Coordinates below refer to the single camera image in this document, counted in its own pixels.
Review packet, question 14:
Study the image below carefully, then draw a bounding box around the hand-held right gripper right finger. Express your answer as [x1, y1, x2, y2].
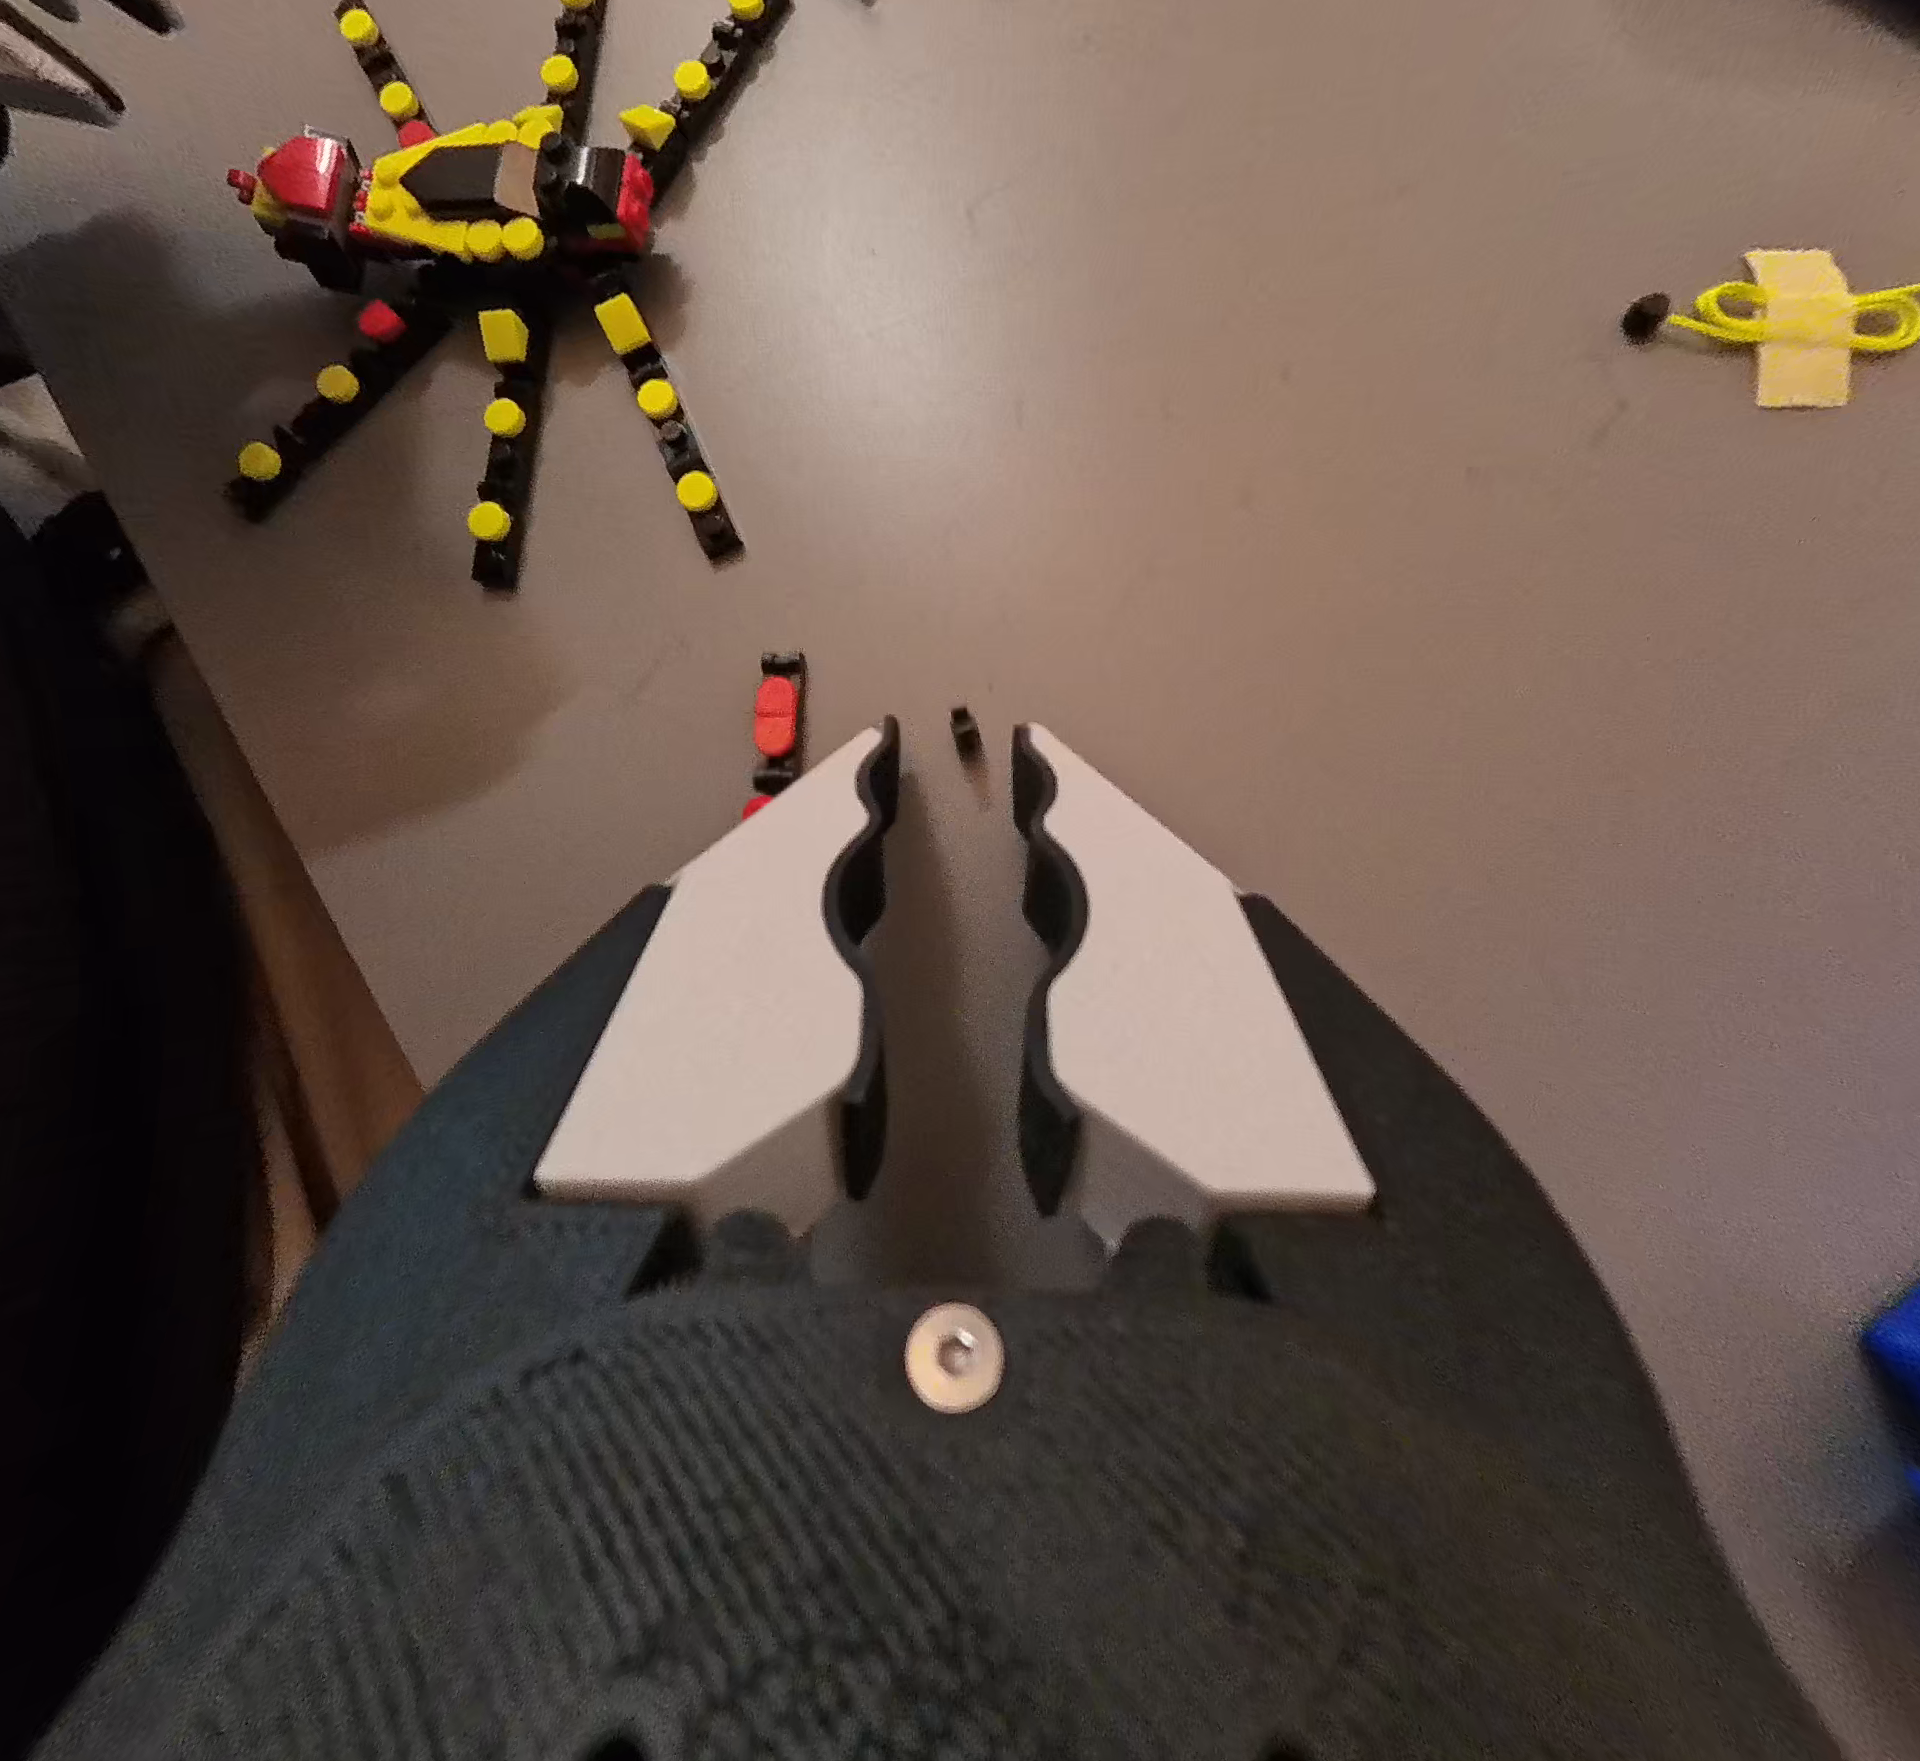
[1012, 726, 1376, 1253]

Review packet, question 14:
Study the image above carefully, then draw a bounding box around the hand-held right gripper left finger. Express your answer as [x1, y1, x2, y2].
[533, 722, 901, 1244]

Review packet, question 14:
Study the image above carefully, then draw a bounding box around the black red lego leg assembly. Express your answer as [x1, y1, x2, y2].
[738, 651, 811, 820]

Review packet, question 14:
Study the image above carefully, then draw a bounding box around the black yellow lego spider model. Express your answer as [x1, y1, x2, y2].
[222, 0, 794, 592]

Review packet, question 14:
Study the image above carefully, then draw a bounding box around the blue plastic storage bin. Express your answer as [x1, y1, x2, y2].
[1860, 1273, 1920, 1420]

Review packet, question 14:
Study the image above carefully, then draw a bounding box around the beige masking tape piece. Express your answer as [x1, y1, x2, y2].
[1739, 246, 1865, 412]

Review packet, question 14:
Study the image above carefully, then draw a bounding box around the yellow elastic cord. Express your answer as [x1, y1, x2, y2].
[1622, 279, 1920, 356]

